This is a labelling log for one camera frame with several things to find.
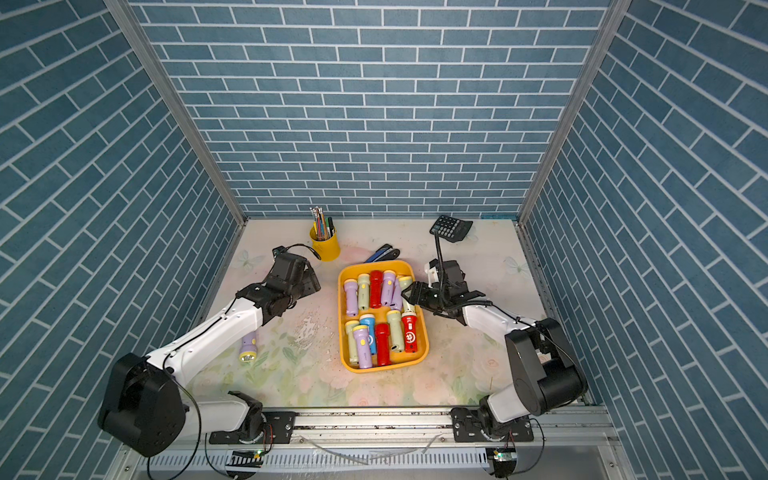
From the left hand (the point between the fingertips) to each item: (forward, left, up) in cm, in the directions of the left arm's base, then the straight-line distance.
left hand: (315, 280), depth 87 cm
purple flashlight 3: (-2, -24, -9) cm, 26 cm away
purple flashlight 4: (-14, -14, -6) cm, 21 cm away
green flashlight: (+3, -26, -6) cm, 27 cm away
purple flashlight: (+3, -9, -10) cm, 14 cm away
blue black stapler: (+19, -20, -11) cm, 30 cm away
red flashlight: (+3, -17, -10) cm, 20 cm away
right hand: (-2, -28, -5) cm, 29 cm away
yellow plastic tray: (+9, -9, -7) cm, 15 cm away
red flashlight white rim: (-8, -28, -9) cm, 30 cm away
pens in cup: (+23, +2, -1) cm, 23 cm away
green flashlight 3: (-11, -24, -9) cm, 28 cm away
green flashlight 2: (-17, -11, -10) cm, 23 cm away
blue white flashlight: (-8, -16, -9) cm, 20 cm away
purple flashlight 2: (+7, -22, -9) cm, 25 cm away
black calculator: (+31, -45, -10) cm, 56 cm away
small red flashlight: (-11, -20, -9) cm, 25 cm away
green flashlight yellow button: (+2, -13, -10) cm, 17 cm away
